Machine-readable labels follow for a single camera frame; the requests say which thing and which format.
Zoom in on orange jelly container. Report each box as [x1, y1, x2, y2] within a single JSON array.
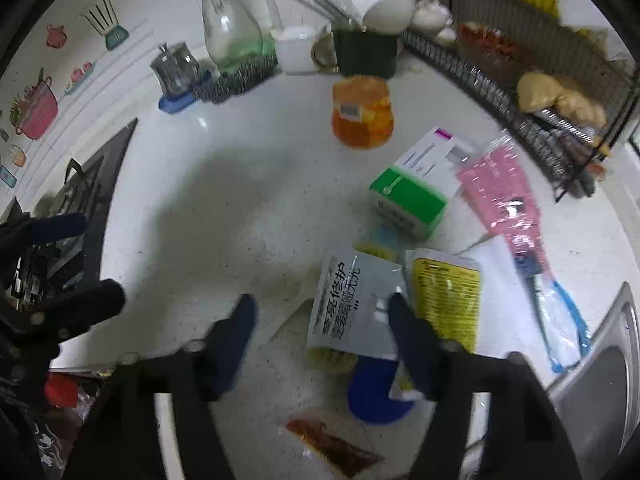
[[331, 75, 394, 148]]

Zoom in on dark green utensil cup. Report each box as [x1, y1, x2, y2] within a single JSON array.
[[312, 27, 401, 80]]

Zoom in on blue white plastic wrapper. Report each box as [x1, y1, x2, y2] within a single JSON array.
[[515, 255, 593, 373]]

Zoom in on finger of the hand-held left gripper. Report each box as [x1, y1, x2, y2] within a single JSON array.
[[0, 212, 88, 256], [27, 279, 127, 343]]

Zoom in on black wire rack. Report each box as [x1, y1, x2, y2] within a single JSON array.
[[400, 0, 640, 203]]

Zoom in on blue coaster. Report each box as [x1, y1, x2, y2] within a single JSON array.
[[158, 71, 213, 115]]

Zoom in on plastic bag of wrappers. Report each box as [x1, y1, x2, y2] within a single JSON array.
[[42, 367, 116, 436]]

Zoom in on white ladle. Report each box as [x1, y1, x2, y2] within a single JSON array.
[[362, 0, 416, 33]]

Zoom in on red chili peppers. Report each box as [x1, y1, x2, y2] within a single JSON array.
[[457, 21, 526, 58]]

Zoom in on steel wool scrubber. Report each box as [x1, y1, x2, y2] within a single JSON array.
[[192, 50, 278, 105]]

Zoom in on garlic bulbs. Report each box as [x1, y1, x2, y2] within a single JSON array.
[[410, 0, 458, 43]]

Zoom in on blue round lid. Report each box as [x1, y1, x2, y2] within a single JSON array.
[[347, 360, 426, 423]]

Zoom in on brown foil sachet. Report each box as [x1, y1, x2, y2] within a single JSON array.
[[286, 419, 385, 478]]

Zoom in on ginger root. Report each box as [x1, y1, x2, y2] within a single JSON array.
[[516, 71, 608, 131]]

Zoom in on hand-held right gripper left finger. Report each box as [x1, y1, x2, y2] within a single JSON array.
[[65, 294, 258, 480]]

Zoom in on pink plastic package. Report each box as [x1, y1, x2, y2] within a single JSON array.
[[457, 132, 551, 281]]

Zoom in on white paper sheet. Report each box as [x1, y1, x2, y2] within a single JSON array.
[[452, 237, 551, 361]]

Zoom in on black gas stove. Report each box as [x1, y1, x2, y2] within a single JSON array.
[[30, 117, 138, 286]]

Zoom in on grey foil sachet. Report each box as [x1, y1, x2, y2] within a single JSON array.
[[306, 245, 408, 361]]

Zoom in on glass flask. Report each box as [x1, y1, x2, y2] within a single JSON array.
[[189, 0, 263, 68]]

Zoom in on yellow label packet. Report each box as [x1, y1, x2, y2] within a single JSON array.
[[404, 249, 482, 356]]

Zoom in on green white medicine box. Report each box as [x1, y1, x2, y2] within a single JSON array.
[[367, 127, 473, 241]]

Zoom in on stainless steel sink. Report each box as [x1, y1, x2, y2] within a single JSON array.
[[545, 282, 640, 480]]

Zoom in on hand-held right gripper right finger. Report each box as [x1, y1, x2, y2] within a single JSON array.
[[387, 292, 583, 480]]

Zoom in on kitchen wall sticker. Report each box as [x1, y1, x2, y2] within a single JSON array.
[[0, 0, 131, 188]]

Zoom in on steel teapot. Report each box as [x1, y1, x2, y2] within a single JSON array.
[[150, 42, 201, 98]]

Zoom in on small white jar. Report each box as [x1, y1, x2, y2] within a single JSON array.
[[275, 25, 321, 75]]

